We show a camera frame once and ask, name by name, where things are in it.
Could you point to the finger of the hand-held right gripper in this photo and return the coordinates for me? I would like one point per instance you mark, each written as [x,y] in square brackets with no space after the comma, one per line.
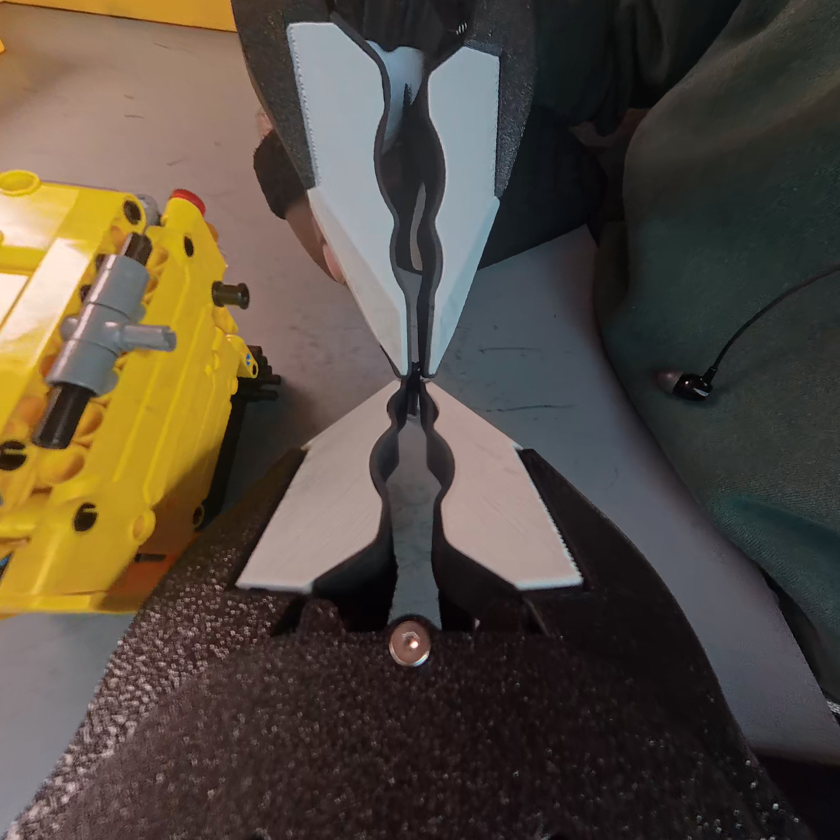
[469,164]
[341,164]

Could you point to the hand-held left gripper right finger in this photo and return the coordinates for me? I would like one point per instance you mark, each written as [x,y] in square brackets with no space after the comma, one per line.
[505,518]

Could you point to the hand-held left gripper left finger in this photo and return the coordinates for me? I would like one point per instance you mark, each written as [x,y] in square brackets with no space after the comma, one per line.
[315,518]

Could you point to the yellow lego model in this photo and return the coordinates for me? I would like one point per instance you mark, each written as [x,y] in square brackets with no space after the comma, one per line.
[164,426]

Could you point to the person's right forearm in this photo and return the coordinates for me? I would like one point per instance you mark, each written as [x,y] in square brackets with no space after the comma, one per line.
[571,98]

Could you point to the person's right hand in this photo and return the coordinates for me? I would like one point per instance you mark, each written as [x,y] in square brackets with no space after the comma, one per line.
[315,239]

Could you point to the yellow plastic bin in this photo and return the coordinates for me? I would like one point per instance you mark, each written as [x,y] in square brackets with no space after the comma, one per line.
[164,12]

